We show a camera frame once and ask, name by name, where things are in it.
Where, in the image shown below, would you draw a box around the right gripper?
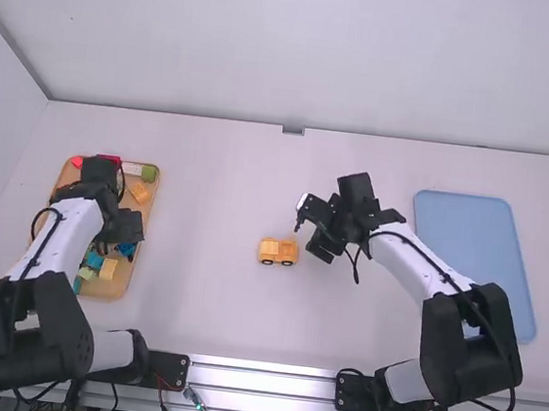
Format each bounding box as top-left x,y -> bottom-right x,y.
289,190 -> 354,267

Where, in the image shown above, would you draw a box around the yellow toy car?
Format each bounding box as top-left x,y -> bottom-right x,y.
256,235 -> 302,270

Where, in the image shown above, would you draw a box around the tan tray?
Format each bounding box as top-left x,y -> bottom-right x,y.
37,152 -> 162,305

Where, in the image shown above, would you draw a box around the silver rails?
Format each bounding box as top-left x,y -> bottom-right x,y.
0,332 -> 549,411

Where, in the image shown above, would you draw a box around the yellow toy brick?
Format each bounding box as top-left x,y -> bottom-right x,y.
98,258 -> 120,282
127,181 -> 154,205

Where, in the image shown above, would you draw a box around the blue mat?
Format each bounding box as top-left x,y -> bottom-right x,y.
398,187 -> 549,347

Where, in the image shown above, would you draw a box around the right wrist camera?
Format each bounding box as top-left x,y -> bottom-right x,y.
294,192 -> 313,216

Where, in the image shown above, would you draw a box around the black cable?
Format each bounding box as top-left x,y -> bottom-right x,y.
471,378 -> 521,411
28,204 -> 67,246
337,239 -> 375,288

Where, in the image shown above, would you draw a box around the blue toy brick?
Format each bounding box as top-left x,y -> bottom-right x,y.
113,241 -> 138,264

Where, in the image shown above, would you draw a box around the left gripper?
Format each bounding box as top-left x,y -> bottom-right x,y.
101,205 -> 149,249

